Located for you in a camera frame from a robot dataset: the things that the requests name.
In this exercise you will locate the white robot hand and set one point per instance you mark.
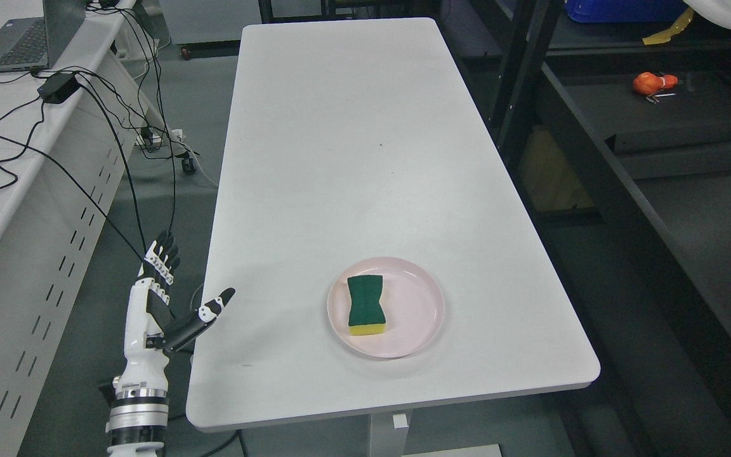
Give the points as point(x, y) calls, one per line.
point(145, 367)

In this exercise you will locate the white power strip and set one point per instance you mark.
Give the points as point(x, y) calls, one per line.
point(150, 139)

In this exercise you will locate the blue plastic bin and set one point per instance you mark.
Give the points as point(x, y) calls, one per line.
point(624, 11)

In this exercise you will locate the black power adapter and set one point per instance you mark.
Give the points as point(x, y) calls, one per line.
point(58, 88)

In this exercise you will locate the black metal shelf rack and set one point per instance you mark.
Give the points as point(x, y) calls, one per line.
point(632, 195)

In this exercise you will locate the orange toy on shelf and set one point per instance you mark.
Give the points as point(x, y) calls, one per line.
point(648, 83)

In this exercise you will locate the green yellow sponge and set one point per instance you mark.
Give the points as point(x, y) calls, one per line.
point(366, 316)

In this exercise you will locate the pink round plate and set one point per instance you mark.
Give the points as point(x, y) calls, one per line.
point(412, 302)

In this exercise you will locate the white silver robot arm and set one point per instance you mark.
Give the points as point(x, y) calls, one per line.
point(138, 397)

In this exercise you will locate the white perforated side desk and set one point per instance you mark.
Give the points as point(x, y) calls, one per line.
point(61, 167)

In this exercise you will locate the grey laptop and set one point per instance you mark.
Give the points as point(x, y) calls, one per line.
point(36, 43)

